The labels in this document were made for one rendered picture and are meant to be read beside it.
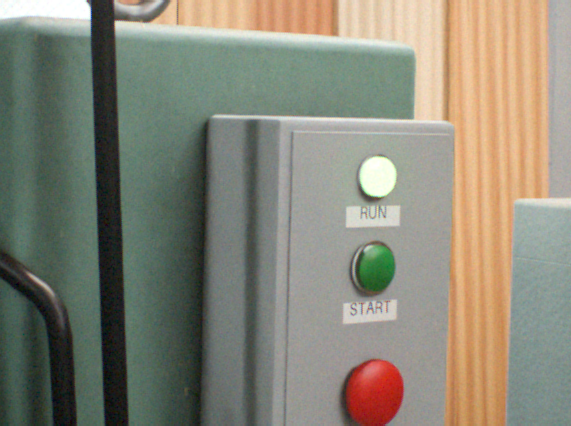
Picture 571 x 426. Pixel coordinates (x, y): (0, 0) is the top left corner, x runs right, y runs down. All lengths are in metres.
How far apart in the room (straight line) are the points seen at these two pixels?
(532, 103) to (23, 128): 1.97
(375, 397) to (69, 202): 0.16
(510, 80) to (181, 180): 1.88
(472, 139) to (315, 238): 1.83
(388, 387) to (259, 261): 0.08
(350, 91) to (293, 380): 0.16
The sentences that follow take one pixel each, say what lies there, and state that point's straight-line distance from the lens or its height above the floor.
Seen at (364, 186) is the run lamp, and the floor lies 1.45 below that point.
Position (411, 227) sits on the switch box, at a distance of 0.61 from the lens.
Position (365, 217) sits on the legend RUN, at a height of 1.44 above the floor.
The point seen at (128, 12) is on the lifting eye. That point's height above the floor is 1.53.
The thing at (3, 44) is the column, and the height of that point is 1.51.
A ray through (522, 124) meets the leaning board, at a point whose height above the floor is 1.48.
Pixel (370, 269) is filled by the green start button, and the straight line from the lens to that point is 0.59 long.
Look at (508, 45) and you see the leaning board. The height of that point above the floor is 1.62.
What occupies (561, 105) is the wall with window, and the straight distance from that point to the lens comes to 2.80.
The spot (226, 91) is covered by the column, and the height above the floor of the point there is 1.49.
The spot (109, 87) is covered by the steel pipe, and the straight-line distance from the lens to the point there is 0.55.
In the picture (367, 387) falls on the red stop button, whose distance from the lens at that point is 0.59.
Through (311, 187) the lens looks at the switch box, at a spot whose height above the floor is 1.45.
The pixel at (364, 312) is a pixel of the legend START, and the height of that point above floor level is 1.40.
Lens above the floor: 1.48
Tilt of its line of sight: 4 degrees down
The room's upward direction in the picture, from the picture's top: 1 degrees clockwise
